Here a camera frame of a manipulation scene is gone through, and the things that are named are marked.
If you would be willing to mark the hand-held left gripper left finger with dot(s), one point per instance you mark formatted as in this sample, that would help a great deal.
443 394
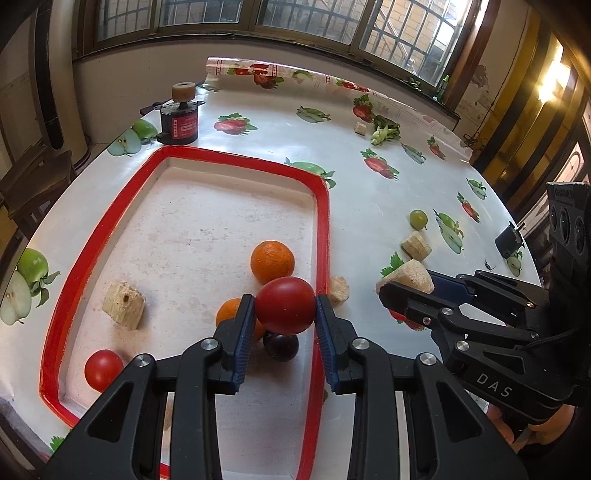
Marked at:
242 341

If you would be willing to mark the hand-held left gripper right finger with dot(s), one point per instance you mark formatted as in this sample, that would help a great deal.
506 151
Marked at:
328 350

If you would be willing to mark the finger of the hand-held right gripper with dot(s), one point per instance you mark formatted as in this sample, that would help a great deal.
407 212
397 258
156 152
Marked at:
415 304
445 286

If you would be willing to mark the beige porous chunk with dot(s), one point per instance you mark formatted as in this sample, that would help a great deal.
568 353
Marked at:
339 290
360 128
406 277
123 304
415 245

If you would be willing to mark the orange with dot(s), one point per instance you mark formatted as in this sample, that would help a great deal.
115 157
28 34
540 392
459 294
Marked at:
272 262
228 314

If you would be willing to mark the dark purple plum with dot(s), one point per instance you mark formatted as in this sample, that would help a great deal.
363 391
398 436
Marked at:
280 347

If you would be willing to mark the red tomato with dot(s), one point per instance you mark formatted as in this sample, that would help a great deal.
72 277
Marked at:
285 304
104 369

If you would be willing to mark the red rimmed tray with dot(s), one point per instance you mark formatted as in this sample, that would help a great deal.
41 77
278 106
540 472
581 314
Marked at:
194 230

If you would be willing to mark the person's right hand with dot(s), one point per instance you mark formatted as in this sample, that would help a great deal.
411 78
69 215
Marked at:
554 422

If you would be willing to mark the small toy insect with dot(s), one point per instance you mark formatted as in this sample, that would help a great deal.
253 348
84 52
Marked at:
489 266

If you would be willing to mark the green grape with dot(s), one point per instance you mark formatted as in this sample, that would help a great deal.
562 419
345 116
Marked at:
418 218

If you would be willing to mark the green leafy vegetable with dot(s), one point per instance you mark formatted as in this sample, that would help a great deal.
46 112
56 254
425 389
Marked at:
385 133

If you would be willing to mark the golden door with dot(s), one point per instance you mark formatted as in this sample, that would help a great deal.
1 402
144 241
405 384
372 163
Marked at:
531 138

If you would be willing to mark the fruit print tablecloth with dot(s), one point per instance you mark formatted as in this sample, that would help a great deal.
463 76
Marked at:
258 152

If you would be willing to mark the green bottle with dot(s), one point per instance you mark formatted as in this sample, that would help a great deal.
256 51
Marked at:
445 86

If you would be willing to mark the red label black motor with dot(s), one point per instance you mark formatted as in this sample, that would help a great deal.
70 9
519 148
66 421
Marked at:
179 121

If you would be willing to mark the wooden chair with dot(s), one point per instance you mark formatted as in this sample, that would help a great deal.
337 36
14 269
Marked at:
37 180

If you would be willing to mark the standing air conditioner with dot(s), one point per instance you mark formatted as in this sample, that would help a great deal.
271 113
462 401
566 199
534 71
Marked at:
69 92

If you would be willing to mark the barred window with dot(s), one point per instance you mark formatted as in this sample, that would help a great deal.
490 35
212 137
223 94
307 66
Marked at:
251 18

